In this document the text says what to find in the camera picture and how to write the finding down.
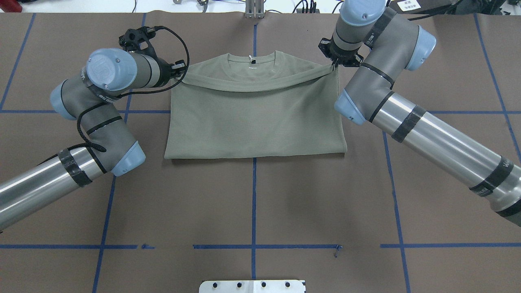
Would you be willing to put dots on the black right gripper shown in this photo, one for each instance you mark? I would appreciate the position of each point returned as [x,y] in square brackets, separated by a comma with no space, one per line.
[341,57]

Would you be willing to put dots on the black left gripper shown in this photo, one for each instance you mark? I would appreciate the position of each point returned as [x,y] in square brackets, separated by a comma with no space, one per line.
[164,69]

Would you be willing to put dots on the olive green long-sleeve shirt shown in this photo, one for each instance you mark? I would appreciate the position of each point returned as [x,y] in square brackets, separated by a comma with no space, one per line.
[241,107]

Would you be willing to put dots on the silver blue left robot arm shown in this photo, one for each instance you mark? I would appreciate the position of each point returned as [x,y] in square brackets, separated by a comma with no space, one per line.
[108,145]

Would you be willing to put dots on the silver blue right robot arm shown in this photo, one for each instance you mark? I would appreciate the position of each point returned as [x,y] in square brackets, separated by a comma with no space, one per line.
[381,44]

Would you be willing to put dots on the black box with white label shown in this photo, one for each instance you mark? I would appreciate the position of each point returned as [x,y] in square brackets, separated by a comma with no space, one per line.
[421,7]

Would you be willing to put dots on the red cylinder bottle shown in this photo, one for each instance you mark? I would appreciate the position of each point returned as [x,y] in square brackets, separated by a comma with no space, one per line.
[10,6]

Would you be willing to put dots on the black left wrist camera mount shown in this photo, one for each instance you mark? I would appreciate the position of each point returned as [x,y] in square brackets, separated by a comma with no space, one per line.
[138,40]

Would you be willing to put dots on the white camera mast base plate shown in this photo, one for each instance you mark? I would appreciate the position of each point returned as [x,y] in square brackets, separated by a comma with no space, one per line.
[253,286]

